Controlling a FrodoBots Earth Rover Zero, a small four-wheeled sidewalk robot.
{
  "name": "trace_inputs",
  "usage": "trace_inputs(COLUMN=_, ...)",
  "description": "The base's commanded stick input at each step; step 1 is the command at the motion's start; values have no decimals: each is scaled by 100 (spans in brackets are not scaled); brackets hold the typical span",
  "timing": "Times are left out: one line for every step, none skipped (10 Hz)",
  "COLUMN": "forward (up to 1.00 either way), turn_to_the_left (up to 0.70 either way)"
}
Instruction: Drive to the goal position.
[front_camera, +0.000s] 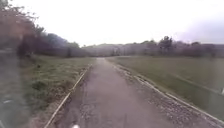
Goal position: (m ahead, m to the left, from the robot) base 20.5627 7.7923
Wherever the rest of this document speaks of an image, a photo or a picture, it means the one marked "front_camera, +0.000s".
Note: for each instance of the row of trees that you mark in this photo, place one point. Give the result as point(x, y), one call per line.
point(140, 49)

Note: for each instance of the grey gravel path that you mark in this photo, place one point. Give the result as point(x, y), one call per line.
point(106, 96)

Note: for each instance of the pale path edging strip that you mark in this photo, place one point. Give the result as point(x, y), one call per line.
point(65, 98)
point(173, 99)

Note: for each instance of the grass field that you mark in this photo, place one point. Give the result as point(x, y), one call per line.
point(173, 71)

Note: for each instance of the grass verge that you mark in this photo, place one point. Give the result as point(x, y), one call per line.
point(43, 80)

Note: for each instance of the robot's own part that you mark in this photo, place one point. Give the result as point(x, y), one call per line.
point(75, 126)

